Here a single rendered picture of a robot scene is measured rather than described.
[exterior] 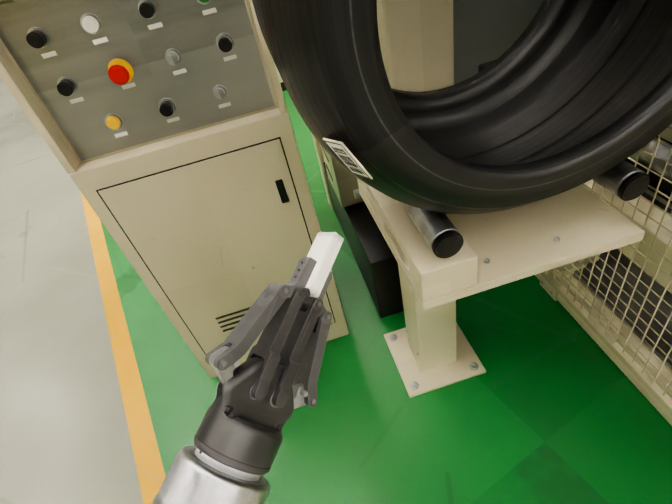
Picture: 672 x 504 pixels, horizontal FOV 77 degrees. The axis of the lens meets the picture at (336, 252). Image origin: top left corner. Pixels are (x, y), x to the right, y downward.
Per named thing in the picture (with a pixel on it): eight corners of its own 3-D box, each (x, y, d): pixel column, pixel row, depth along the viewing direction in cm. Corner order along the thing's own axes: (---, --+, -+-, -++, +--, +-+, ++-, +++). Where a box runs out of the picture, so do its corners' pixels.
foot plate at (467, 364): (383, 336, 159) (383, 332, 158) (450, 314, 161) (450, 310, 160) (409, 398, 139) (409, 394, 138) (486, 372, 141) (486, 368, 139)
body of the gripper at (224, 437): (172, 435, 39) (220, 340, 42) (244, 454, 44) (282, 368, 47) (208, 468, 33) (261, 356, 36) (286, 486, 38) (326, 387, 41)
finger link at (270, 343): (243, 390, 41) (231, 386, 41) (289, 287, 45) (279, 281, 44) (265, 402, 39) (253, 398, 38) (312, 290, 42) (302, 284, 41)
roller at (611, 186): (489, 106, 86) (507, 87, 84) (501, 118, 88) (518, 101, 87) (616, 192, 59) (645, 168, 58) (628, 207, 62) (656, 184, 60)
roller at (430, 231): (362, 132, 83) (384, 129, 84) (362, 154, 86) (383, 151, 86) (435, 236, 56) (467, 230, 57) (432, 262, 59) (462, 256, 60)
